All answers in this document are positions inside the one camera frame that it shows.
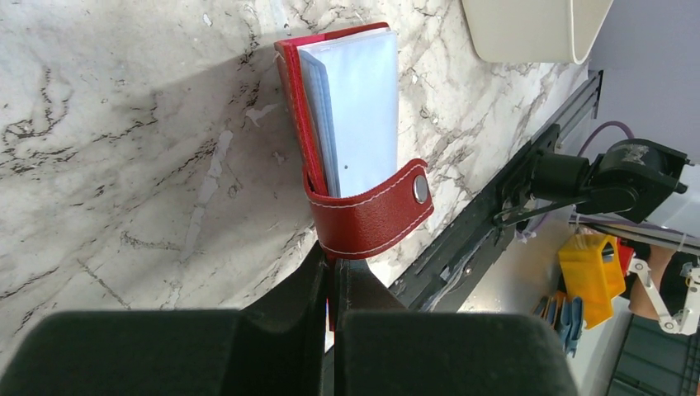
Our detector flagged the blue clips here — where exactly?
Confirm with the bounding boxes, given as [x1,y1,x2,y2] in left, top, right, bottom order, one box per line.
[531,291,584,357]

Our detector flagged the yellow plastic object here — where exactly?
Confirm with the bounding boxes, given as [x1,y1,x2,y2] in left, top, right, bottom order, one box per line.
[558,234,627,329]

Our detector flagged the white bracket stand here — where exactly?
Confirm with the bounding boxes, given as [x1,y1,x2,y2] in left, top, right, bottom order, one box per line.
[628,257,699,336]

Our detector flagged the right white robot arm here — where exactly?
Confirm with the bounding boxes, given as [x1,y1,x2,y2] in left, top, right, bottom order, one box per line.
[494,139,699,238]

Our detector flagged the red card holder wallet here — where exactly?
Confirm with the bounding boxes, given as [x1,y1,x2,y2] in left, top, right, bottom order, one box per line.
[274,22,434,260]

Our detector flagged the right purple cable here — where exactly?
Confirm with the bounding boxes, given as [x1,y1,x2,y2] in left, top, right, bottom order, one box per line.
[577,120,636,158]

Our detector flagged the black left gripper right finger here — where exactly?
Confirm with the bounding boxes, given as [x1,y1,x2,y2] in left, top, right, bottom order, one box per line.
[333,260,577,395]

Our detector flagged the black mounting rail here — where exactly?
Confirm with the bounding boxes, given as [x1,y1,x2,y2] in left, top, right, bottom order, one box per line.
[389,71,603,312]

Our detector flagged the white plastic tray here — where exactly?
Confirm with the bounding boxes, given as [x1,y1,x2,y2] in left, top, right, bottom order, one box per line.
[462,0,613,64]

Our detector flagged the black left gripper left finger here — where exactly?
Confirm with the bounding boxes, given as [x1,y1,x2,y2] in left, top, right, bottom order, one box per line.
[1,245,327,395]

